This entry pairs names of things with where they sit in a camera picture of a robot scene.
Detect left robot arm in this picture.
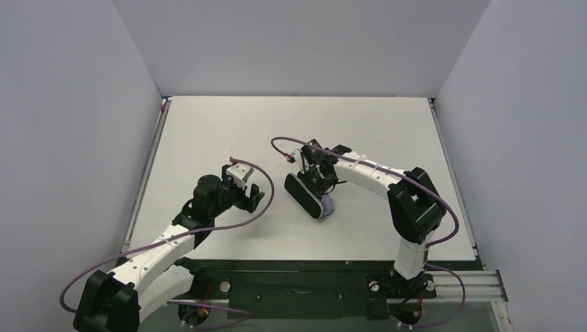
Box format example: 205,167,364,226
73,173,265,331

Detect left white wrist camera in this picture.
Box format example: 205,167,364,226
225,162,254,190

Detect black umbrella case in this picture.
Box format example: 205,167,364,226
284,173,325,219

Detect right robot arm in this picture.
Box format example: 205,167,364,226
285,140,446,298

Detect lilac folding umbrella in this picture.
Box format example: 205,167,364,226
319,194,336,219

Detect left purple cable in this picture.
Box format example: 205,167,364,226
60,157,276,331

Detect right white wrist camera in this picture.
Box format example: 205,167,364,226
285,149,304,169

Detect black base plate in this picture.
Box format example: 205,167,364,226
160,270,437,321

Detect aluminium rail frame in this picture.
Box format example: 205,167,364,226
93,270,509,304

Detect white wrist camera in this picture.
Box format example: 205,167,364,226
285,149,304,169
225,162,254,190

